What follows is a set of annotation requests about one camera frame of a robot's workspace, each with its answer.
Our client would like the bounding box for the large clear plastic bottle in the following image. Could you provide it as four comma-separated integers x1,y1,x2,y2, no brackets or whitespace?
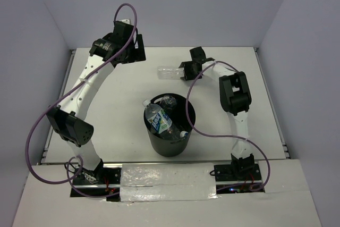
157,66,183,80

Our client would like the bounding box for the slim clear bottle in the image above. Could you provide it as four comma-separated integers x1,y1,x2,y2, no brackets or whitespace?
159,95,177,115

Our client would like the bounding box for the labelled clear plastic bottle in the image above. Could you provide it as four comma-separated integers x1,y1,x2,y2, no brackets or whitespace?
142,99,172,134

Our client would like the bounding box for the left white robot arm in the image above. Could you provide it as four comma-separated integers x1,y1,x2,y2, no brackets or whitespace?
47,19,146,184

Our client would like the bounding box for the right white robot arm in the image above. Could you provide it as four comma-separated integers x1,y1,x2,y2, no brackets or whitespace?
180,47,255,180

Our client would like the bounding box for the black cylindrical bin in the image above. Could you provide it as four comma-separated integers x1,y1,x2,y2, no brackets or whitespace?
142,93,196,157

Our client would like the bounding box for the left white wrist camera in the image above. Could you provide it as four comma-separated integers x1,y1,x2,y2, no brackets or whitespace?
120,19,132,25

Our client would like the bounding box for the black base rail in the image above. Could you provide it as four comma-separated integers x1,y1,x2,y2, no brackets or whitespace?
71,163,265,201

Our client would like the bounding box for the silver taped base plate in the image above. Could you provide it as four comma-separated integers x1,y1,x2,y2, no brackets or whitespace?
120,163,217,202

